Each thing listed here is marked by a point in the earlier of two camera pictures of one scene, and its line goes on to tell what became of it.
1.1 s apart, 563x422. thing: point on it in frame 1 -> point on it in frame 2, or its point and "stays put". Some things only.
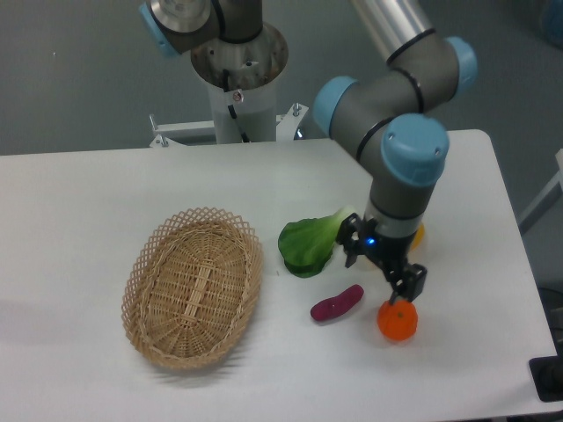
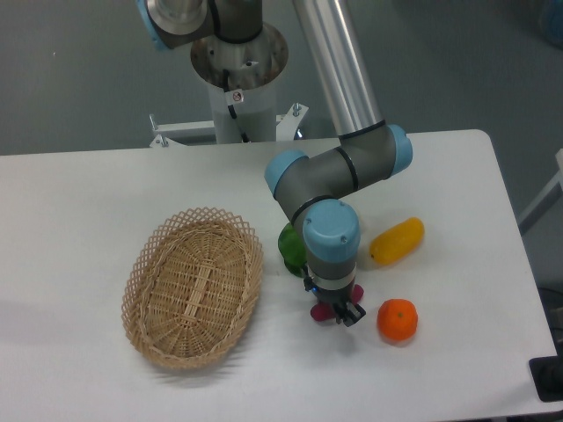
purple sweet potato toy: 332,306 stays put
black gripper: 391,252 -> 352,311
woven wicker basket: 192,288 stays put
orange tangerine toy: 398,321 stays put
